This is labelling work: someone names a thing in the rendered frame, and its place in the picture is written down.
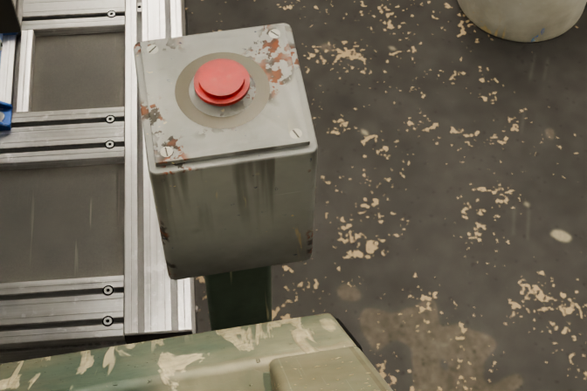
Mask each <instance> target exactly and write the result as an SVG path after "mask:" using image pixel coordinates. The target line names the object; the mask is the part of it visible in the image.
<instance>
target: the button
mask: <svg viewBox="0 0 587 391"><path fill-rule="evenodd" d="M194 88H195V92H196V94H197V96H198V97H199V98H200V99H201V100H203V101H204V102H206V103H208V104H210V105H213V106H229V105H232V104H235V103H237V102H239V101H240V100H242V99H243V98H244V97H245V96H246V94H247V93H248V90H249V88H250V76H249V73H248V71H247V70H246V69H245V68H244V67H243V66H242V65H241V64H240V63H239V62H236V61H234V60H231V59H227V58H218V59H213V60H211V61H209V62H207V63H205V64H203V65H202V66H201V67H200V68H199V69H198V70H197V72H196V74H195V77H194Z"/></svg>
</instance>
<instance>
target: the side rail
mask: <svg viewBox="0 0 587 391"><path fill-rule="evenodd" d="M269 370H270V377H271V383H272V390H273V391H393V390H392V389H391V387H390V386H389V385H388V383H387V382H386V381H385V380H384V378H383V377H382V376H381V375H380V373H378V372H377V370H376V369H375V368H374V366H373V365H372V364H371V362H370V361H369V360H368V358H367V357H366V356H365V355H364V353H363V352H362V351H361V349H360V348H359V347H357V346H347V347H342V348H336V349H331V350H325V351H320V352H314V353H304V354H298V355H293V356H287V357H281V358H276V359H273V360H271V362H270V363H269Z"/></svg>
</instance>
